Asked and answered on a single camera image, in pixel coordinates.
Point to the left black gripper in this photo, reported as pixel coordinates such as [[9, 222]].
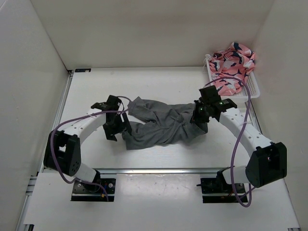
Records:
[[110, 133]]

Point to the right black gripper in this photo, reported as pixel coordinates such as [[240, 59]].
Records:
[[196, 118]]

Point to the grey shorts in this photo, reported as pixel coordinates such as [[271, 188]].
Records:
[[162, 124]]

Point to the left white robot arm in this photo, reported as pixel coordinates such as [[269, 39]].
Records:
[[63, 150]]

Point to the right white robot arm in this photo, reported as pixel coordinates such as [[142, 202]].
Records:
[[268, 160]]

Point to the pink patterned shorts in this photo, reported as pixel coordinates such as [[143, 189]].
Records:
[[231, 68]]

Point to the white plastic basket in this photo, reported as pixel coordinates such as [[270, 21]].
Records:
[[242, 96]]

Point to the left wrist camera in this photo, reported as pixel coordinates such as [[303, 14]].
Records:
[[113, 103]]

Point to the aluminium frame rail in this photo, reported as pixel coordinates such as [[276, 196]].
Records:
[[158, 170]]

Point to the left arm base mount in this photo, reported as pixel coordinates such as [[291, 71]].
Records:
[[82, 192]]

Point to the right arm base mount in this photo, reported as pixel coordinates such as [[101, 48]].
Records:
[[215, 190]]

